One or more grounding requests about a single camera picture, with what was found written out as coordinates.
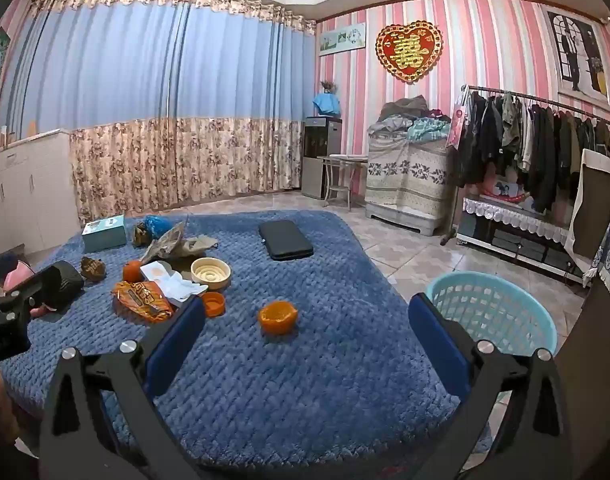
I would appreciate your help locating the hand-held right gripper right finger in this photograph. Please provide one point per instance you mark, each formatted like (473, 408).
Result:
(437, 342)

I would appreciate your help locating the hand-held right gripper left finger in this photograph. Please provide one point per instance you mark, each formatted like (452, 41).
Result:
(177, 345)

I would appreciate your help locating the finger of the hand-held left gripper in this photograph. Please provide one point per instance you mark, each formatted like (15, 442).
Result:
(20, 300)

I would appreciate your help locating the black textured pouch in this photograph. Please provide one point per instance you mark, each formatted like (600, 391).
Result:
(62, 282)

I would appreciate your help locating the small orange plastic dish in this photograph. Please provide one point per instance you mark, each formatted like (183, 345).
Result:
(213, 305)

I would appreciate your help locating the orange snack packet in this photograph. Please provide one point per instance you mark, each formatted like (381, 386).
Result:
(141, 301)

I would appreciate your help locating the white paper sheet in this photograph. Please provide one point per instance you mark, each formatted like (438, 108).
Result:
(177, 285)

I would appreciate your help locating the light blue plastic basket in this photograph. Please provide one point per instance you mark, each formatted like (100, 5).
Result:
(490, 310)

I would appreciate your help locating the cream ridged bowl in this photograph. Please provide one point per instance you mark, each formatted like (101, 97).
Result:
(211, 272)

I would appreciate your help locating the whole orange fruit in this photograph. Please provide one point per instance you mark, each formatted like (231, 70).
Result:
(133, 271)

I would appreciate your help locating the orange peel cup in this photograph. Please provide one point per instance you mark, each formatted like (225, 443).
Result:
(278, 319)

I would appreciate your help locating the blue plastic bag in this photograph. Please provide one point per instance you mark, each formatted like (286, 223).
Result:
(158, 225)

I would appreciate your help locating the person's left forearm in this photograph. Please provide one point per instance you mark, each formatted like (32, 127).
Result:
(2, 400)

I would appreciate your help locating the pink cloth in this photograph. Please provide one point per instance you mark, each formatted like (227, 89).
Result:
(17, 277)

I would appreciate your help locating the grey brown crumpled paper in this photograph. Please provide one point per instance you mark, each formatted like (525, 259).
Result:
(177, 246)

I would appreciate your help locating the teal tissue box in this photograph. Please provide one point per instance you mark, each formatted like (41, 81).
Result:
(104, 234)

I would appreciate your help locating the white cabinet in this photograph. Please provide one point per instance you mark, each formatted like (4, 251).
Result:
(25, 190)

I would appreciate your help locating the low glass cabinet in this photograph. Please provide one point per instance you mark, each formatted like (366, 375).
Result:
(515, 245)

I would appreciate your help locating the blue knitted blanket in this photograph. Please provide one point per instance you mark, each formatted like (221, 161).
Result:
(305, 385)

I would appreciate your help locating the white lace cloth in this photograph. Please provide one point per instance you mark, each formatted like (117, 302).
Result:
(510, 217)

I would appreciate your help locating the black flat case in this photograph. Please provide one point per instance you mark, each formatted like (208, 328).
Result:
(285, 240)

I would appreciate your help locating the brown cabinet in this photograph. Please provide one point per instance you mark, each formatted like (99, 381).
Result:
(595, 340)

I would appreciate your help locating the cloth covered washing machine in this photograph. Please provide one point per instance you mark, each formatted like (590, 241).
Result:
(407, 180)

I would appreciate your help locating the pink printed box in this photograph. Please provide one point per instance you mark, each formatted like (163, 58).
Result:
(505, 190)

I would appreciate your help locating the small folding table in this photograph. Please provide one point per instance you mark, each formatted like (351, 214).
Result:
(342, 160)

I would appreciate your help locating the teal patterned garment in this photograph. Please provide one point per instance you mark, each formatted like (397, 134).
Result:
(427, 130)

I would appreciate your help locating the grey water dispenser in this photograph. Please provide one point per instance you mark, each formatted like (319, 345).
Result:
(320, 160)

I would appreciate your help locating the row of hanging clothes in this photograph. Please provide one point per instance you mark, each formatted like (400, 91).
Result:
(540, 150)

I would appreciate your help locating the pink hanging bag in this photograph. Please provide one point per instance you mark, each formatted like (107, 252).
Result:
(457, 125)

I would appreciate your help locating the pile of dark clothes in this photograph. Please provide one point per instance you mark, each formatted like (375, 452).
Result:
(405, 109)

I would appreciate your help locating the blue curtain with floral border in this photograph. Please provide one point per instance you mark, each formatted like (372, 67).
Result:
(135, 85)

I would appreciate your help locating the metal clothes rack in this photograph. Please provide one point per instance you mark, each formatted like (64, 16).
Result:
(535, 100)

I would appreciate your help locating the blue cloth cover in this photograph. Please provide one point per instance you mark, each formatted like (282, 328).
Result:
(327, 104)

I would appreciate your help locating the small potted plant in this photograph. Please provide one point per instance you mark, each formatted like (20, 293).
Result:
(328, 86)

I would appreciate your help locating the red heart wall decoration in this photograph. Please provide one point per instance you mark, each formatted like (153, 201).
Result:
(410, 51)

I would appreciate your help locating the landscape wall picture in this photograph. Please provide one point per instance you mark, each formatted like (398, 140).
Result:
(342, 40)

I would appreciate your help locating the framed wall photo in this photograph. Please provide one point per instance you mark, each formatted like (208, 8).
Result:
(580, 55)

